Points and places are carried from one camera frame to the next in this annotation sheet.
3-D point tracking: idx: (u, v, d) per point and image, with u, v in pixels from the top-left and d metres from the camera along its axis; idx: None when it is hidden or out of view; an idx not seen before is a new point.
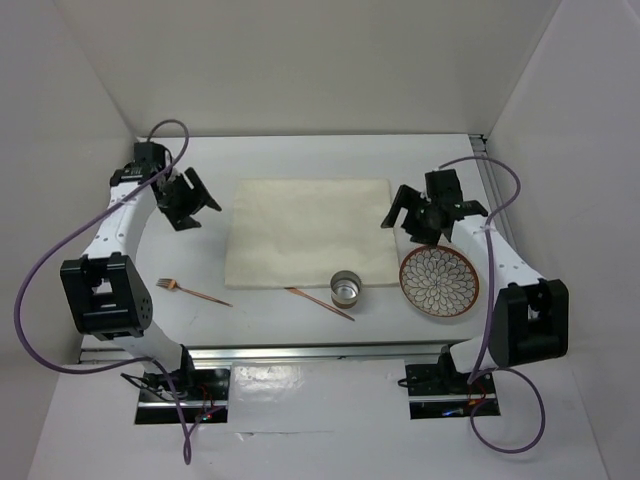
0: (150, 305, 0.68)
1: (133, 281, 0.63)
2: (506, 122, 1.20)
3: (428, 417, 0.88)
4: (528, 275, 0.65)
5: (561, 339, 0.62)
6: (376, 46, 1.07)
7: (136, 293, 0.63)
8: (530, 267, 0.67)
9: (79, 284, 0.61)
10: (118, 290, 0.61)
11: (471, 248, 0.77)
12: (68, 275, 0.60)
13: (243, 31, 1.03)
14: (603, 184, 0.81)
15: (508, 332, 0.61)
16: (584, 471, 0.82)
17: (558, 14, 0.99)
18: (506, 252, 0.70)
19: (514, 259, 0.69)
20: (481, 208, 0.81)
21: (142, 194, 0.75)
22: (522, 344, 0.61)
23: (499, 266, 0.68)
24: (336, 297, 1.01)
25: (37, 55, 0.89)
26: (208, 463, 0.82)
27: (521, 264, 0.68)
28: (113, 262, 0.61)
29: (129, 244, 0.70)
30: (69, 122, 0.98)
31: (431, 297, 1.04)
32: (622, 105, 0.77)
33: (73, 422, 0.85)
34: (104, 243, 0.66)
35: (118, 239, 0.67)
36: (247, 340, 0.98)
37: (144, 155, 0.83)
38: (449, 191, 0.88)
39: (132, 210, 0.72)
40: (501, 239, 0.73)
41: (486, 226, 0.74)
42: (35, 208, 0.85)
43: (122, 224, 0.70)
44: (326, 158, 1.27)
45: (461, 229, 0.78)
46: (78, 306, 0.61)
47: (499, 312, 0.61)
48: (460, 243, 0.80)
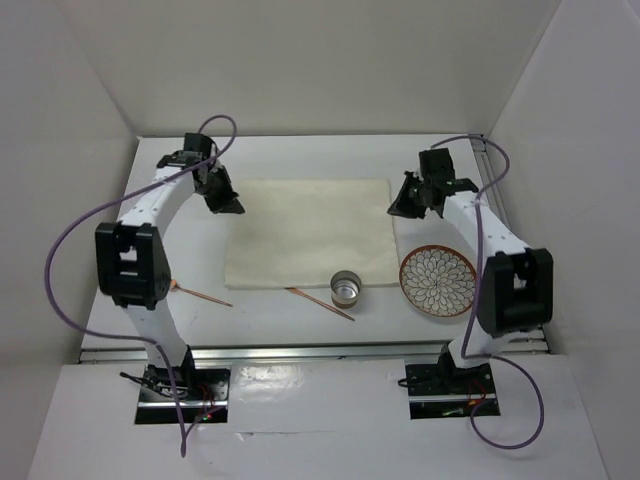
0: (167, 281, 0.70)
1: (157, 253, 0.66)
2: (505, 122, 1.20)
3: (428, 417, 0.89)
4: (514, 243, 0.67)
5: (545, 307, 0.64)
6: (376, 45, 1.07)
7: (158, 264, 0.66)
8: (517, 238, 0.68)
9: (109, 247, 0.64)
10: (143, 258, 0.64)
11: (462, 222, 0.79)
12: (101, 237, 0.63)
13: (243, 30, 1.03)
14: (603, 184, 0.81)
15: (495, 295, 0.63)
16: (584, 471, 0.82)
17: (557, 14, 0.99)
18: (495, 223, 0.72)
19: (502, 229, 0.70)
20: (473, 186, 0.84)
21: (183, 179, 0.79)
22: (507, 308, 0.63)
23: (487, 237, 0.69)
24: (336, 297, 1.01)
25: (37, 53, 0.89)
26: (208, 463, 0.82)
27: (508, 235, 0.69)
28: (141, 232, 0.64)
29: (162, 220, 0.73)
30: (69, 121, 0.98)
31: (431, 297, 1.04)
32: (622, 104, 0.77)
33: (73, 421, 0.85)
34: (138, 213, 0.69)
35: (153, 211, 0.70)
36: (247, 340, 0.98)
37: (191, 145, 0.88)
38: (441, 170, 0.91)
39: (171, 190, 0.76)
40: (490, 212, 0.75)
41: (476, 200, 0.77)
42: (35, 207, 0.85)
43: (159, 200, 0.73)
44: (326, 158, 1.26)
45: (452, 205, 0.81)
46: (105, 267, 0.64)
47: (487, 275, 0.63)
48: (453, 219, 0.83)
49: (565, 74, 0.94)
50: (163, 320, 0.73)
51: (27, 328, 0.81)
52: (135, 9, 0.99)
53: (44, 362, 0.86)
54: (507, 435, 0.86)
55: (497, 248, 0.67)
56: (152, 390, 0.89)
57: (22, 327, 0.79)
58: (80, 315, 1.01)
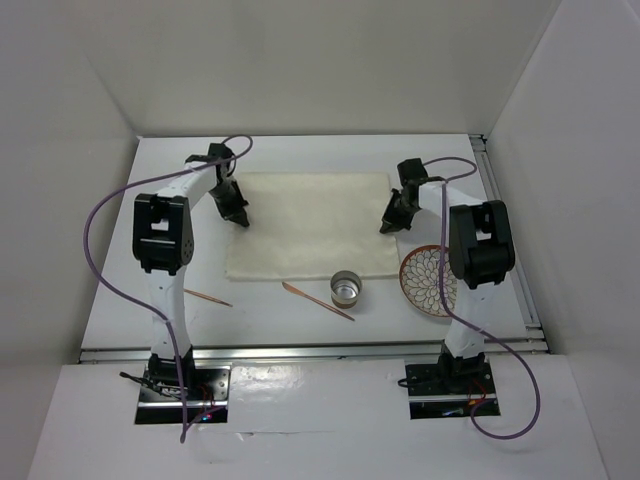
0: (192, 249, 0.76)
1: (187, 223, 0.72)
2: (506, 122, 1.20)
3: (428, 417, 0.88)
4: (474, 201, 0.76)
5: (510, 253, 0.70)
6: (376, 46, 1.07)
7: (186, 233, 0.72)
8: (475, 199, 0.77)
9: (143, 211, 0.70)
10: (172, 225, 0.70)
11: (430, 201, 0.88)
12: (139, 203, 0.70)
13: (243, 31, 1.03)
14: (603, 184, 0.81)
15: (460, 240, 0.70)
16: (585, 471, 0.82)
17: (557, 15, 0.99)
18: (456, 191, 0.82)
19: (462, 196, 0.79)
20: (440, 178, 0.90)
21: (211, 170, 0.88)
22: (475, 254, 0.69)
23: (451, 200, 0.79)
24: (336, 297, 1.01)
25: (37, 54, 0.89)
26: (208, 462, 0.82)
27: (468, 197, 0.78)
28: (173, 201, 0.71)
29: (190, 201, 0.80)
30: (70, 122, 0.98)
31: (431, 297, 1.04)
32: (621, 105, 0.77)
33: (73, 421, 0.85)
34: (171, 190, 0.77)
35: (183, 189, 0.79)
36: (247, 339, 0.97)
37: (215, 152, 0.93)
38: (416, 174, 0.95)
39: (200, 176, 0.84)
40: (456, 189, 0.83)
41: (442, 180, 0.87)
42: (35, 207, 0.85)
43: (189, 182, 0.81)
44: (326, 158, 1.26)
45: (421, 190, 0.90)
46: (138, 230, 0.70)
47: (453, 224, 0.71)
48: (426, 203, 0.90)
49: (565, 75, 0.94)
50: (177, 294, 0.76)
51: (28, 328, 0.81)
52: (135, 10, 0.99)
53: (44, 362, 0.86)
54: (507, 433, 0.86)
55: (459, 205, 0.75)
56: (152, 390, 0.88)
57: (22, 328, 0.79)
58: (80, 315, 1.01)
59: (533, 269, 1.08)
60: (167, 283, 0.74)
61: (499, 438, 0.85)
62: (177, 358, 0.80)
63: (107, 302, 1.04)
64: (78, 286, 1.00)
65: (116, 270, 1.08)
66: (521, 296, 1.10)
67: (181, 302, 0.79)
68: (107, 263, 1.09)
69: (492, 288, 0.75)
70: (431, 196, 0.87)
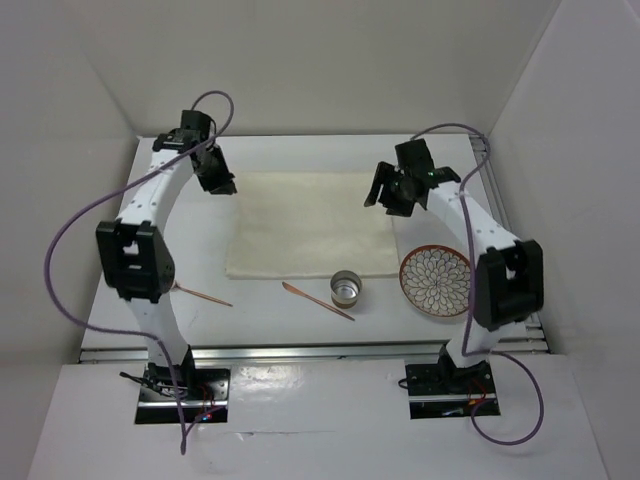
0: (171, 268, 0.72)
1: (159, 249, 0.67)
2: (506, 122, 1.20)
3: (428, 417, 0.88)
4: (504, 239, 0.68)
5: (539, 299, 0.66)
6: (376, 45, 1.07)
7: (161, 261, 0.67)
8: (505, 230, 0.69)
9: (108, 247, 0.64)
10: (144, 257, 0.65)
11: (448, 216, 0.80)
12: (101, 236, 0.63)
13: (243, 30, 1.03)
14: (603, 184, 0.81)
15: (488, 296, 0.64)
16: (585, 470, 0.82)
17: (557, 14, 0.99)
18: (481, 213, 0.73)
19: (489, 223, 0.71)
20: (454, 175, 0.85)
21: (180, 165, 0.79)
22: (504, 305, 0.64)
23: (477, 231, 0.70)
24: (336, 296, 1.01)
25: (37, 54, 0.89)
26: (208, 463, 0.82)
27: (496, 228, 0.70)
28: (141, 232, 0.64)
29: (161, 215, 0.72)
30: (69, 122, 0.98)
31: (430, 297, 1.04)
32: (621, 105, 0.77)
33: (74, 420, 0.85)
34: (138, 209, 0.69)
35: (151, 207, 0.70)
36: (246, 340, 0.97)
37: (189, 124, 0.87)
38: (420, 161, 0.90)
39: (167, 179, 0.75)
40: (476, 204, 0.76)
41: (461, 192, 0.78)
42: (35, 207, 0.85)
43: (157, 192, 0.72)
44: (326, 157, 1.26)
45: (437, 197, 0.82)
46: (108, 264, 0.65)
47: (481, 277, 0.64)
48: (439, 212, 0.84)
49: (565, 74, 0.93)
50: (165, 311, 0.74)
51: (29, 327, 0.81)
52: (135, 10, 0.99)
53: (44, 362, 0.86)
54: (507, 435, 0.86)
55: (488, 246, 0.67)
56: (152, 390, 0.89)
57: (22, 327, 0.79)
58: (81, 315, 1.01)
59: None
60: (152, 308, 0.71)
61: (499, 440, 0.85)
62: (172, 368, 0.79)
63: (107, 302, 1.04)
64: (78, 285, 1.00)
65: None
66: None
67: (169, 315, 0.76)
68: None
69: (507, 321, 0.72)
70: (450, 211, 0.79)
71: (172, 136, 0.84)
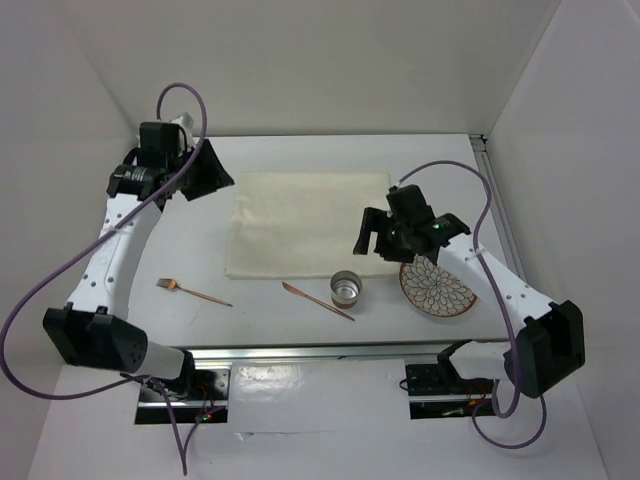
0: (142, 338, 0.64)
1: (122, 333, 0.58)
2: (506, 122, 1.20)
3: (428, 417, 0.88)
4: (538, 303, 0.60)
5: (582, 355, 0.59)
6: (376, 46, 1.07)
7: (126, 345, 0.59)
8: (538, 291, 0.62)
9: (59, 334, 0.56)
10: (103, 347, 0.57)
11: (466, 275, 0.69)
12: (54, 330, 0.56)
13: (244, 30, 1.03)
14: (603, 184, 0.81)
15: (536, 370, 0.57)
16: (585, 470, 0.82)
17: (557, 14, 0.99)
18: (508, 276, 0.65)
19: (518, 285, 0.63)
20: (461, 223, 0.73)
21: (140, 217, 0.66)
22: (553, 376, 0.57)
23: (506, 297, 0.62)
24: (335, 296, 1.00)
25: (36, 53, 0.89)
26: (208, 464, 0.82)
27: (527, 290, 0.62)
28: (97, 320, 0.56)
29: (123, 287, 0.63)
30: (69, 121, 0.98)
31: (430, 297, 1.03)
32: (621, 105, 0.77)
33: (73, 421, 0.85)
34: (92, 290, 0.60)
35: (107, 284, 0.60)
36: (254, 339, 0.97)
37: (151, 144, 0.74)
38: (419, 211, 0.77)
39: (125, 242, 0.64)
40: (494, 259, 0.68)
41: (478, 250, 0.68)
42: (34, 207, 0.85)
43: (113, 263, 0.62)
44: (326, 157, 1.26)
45: (447, 255, 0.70)
46: (64, 351, 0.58)
47: (525, 350, 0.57)
48: (451, 270, 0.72)
49: (566, 75, 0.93)
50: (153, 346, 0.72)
51: (28, 328, 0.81)
52: (135, 10, 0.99)
53: (44, 363, 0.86)
54: (508, 438, 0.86)
55: (524, 317, 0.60)
56: (152, 390, 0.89)
57: (22, 327, 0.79)
58: None
59: (533, 269, 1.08)
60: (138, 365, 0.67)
61: (499, 443, 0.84)
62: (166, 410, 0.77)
63: None
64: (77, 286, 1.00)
65: None
66: None
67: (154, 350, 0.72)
68: None
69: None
70: (468, 271, 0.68)
71: (131, 171, 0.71)
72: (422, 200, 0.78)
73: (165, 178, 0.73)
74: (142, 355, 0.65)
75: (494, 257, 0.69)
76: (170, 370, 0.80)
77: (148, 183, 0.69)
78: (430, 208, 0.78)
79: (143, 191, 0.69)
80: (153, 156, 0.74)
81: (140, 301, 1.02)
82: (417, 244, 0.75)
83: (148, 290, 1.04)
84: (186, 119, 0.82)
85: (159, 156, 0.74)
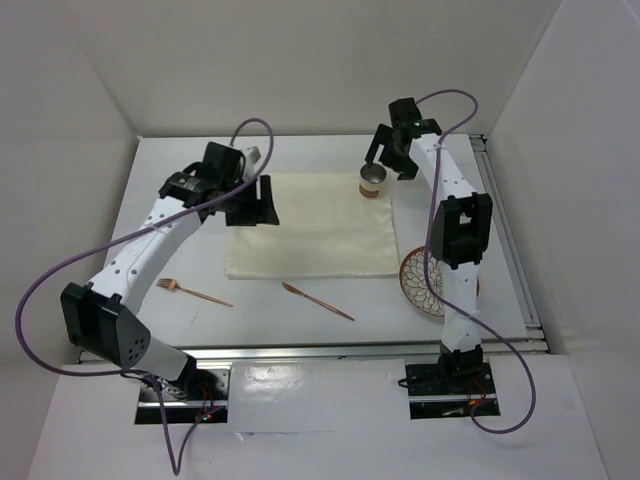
0: (144, 338, 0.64)
1: (127, 327, 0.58)
2: (506, 122, 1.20)
3: (428, 417, 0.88)
4: (465, 191, 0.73)
5: (485, 238, 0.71)
6: (376, 45, 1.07)
7: (127, 337, 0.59)
8: (468, 184, 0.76)
9: (70, 313, 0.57)
10: (106, 334, 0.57)
11: (426, 166, 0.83)
12: (66, 306, 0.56)
13: (244, 31, 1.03)
14: (604, 184, 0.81)
15: (443, 231, 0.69)
16: (585, 469, 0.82)
17: (556, 16, 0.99)
18: (452, 170, 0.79)
19: (455, 175, 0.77)
20: (436, 128, 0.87)
21: (180, 222, 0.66)
22: (454, 242, 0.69)
23: (443, 181, 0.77)
24: (364, 182, 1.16)
25: (37, 54, 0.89)
26: (208, 463, 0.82)
27: (461, 181, 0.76)
28: (107, 307, 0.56)
29: (143, 281, 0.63)
30: (70, 122, 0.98)
31: (431, 297, 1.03)
32: (622, 105, 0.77)
33: (74, 420, 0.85)
34: (113, 276, 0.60)
35: (128, 275, 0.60)
36: (258, 339, 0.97)
37: (212, 160, 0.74)
38: (408, 113, 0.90)
39: (158, 242, 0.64)
40: (448, 155, 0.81)
41: (438, 145, 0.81)
42: (34, 206, 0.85)
43: (142, 256, 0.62)
44: (326, 156, 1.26)
45: (416, 146, 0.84)
46: (69, 327, 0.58)
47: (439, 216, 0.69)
48: (418, 161, 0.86)
49: (566, 75, 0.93)
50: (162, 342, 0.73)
51: (28, 327, 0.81)
52: (136, 10, 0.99)
53: (44, 362, 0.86)
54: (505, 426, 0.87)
55: None
56: (151, 391, 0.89)
57: (22, 326, 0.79)
58: None
59: (532, 269, 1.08)
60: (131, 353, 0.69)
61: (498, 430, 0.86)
62: (163, 409, 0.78)
63: None
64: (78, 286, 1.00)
65: None
66: (522, 296, 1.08)
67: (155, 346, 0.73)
68: (107, 264, 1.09)
69: (475, 269, 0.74)
70: (426, 161, 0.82)
71: (186, 180, 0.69)
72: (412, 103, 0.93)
73: (213, 194, 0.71)
74: (140, 353, 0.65)
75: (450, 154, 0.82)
76: (165, 376, 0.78)
77: (197, 194, 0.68)
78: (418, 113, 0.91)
79: (190, 200, 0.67)
80: (209, 173, 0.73)
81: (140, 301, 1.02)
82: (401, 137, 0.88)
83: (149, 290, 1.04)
84: (253, 153, 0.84)
85: (215, 174, 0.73)
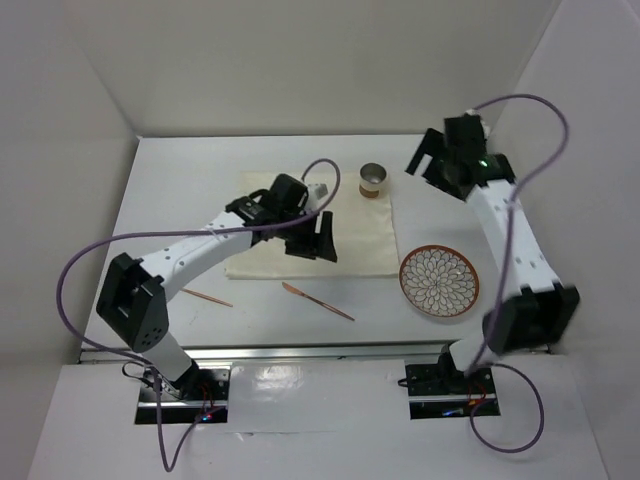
0: (161, 330, 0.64)
1: (154, 312, 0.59)
2: (506, 122, 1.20)
3: (428, 417, 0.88)
4: (546, 279, 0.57)
5: (558, 334, 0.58)
6: (376, 45, 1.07)
7: (150, 321, 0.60)
8: (549, 267, 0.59)
9: (113, 278, 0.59)
10: (133, 312, 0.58)
11: (488, 223, 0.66)
12: (111, 269, 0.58)
13: (244, 31, 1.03)
14: (604, 184, 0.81)
15: (511, 329, 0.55)
16: (584, 468, 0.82)
17: (556, 16, 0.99)
18: (526, 241, 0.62)
19: (532, 252, 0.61)
20: (511, 176, 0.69)
21: (236, 236, 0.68)
22: (521, 337, 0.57)
23: (516, 260, 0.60)
24: (364, 183, 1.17)
25: (37, 54, 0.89)
26: (208, 463, 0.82)
27: (538, 261, 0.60)
28: (146, 285, 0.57)
29: (185, 276, 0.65)
30: (69, 122, 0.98)
31: (430, 297, 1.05)
32: (622, 106, 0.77)
33: (75, 420, 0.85)
34: (162, 260, 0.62)
35: (175, 264, 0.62)
36: (259, 339, 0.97)
37: (278, 192, 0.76)
38: (470, 139, 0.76)
39: (212, 246, 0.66)
40: (522, 219, 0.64)
41: (512, 204, 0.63)
42: (33, 206, 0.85)
43: (194, 253, 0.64)
44: (326, 156, 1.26)
45: (481, 197, 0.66)
46: (104, 292, 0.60)
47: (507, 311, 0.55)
48: (478, 213, 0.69)
49: (566, 75, 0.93)
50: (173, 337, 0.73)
51: (28, 327, 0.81)
52: (136, 10, 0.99)
53: (44, 362, 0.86)
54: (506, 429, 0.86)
55: (525, 283, 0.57)
56: (151, 391, 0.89)
57: (22, 327, 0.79)
58: (81, 313, 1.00)
59: None
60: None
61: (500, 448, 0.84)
62: (160, 410, 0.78)
63: None
64: (78, 286, 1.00)
65: None
66: None
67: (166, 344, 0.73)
68: (107, 263, 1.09)
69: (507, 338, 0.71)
70: (493, 222, 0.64)
71: (251, 206, 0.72)
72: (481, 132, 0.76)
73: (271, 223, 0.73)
74: (153, 342, 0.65)
75: (522, 217, 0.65)
76: (172, 373, 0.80)
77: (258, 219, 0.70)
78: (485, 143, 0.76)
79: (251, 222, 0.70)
80: (272, 202, 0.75)
81: None
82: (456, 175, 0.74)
83: None
84: (319, 190, 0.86)
85: (277, 205, 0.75)
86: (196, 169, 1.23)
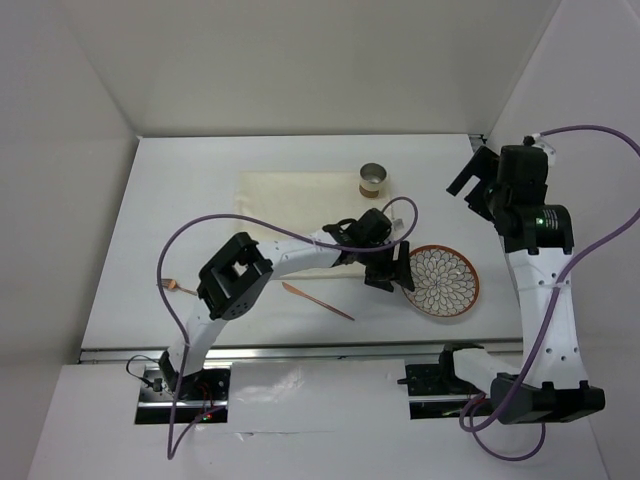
0: (245, 310, 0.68)
1: (256, 290, 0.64)
2: (505, 122, 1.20)
3: (427, 416, 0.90)
4: (568, 381, 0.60)
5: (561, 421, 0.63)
6: (377, 46, 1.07)
7: (246, 298, 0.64)
8: (578, 365, 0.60)
9: (232, 248, 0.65)
10: (240, 283, 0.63)
11: (525, 293, 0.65)
12: (235, 239, 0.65)
13: (245, 31, 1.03)
14: (604, 184, 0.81)
15: (518, 416, 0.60)
16: (584, 468, 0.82)
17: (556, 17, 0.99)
18: (563, 329, 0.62)
19: (567, 345, 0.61)
20: (568, 233, 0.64)
21: (328, 252, 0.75)
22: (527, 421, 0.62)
23: (546, 350, 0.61)
24: (362, 183, 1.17)
25: (38, 53, 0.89)
26: (208, 463, 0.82)
27: (569, 355, 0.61)
28: (259, 264, 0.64)
29: (279, 270, 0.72)
30: (70, 121, 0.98)
31: (430, 297, 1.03)
32: (621, 106, 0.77)
33: (74, 421, 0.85)
34: (272, 249, 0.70)
35: (280, 256, 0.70)
36: (259, 339, 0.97)
37: (365, 225, 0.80)
38: (529, 183, 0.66)
39: (309, 252, 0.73)
40: (565, 301, 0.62)
41: (557, 285, 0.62)
42: (34, 206, 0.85)
43: (295, 254, 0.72)
44: (326, 156, 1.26)
45: (524, 260, 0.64)
46: (217, 257, 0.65)
47: (522, 400, 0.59)
48: (517, 274, 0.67)
49: (566, 75, 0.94)
50: (216, 330, 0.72)
51: (28, 327, 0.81)
52: (137, 10, 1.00)
53: (44, 362, 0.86)
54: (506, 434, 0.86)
55: (545, 380, 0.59)
56: (152, 391, 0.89)
57: (22, 326, 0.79)
58: (81, 313, 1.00)
59: None
60: (206, 314, 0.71)
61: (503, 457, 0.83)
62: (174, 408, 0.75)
63: (105, 299, 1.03)
64: (78, 286, 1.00)
65: (114, 269, 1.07)
66: None
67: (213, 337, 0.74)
68: (107, 263, 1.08)
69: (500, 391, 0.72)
70: (533, 295, 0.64)
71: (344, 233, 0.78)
72: (545, 173, 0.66)
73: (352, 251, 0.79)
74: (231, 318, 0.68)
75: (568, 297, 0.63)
76: (192, 365, 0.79)
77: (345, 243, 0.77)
78: (545, 182, 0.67)
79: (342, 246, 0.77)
80: (357, 234, 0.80)
81: (141, 302, 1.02)
82: (504, 221, 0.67)
83: (149, 290, 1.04)
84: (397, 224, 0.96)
85: (361, 238, 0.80)
86: (196, 169, 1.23)
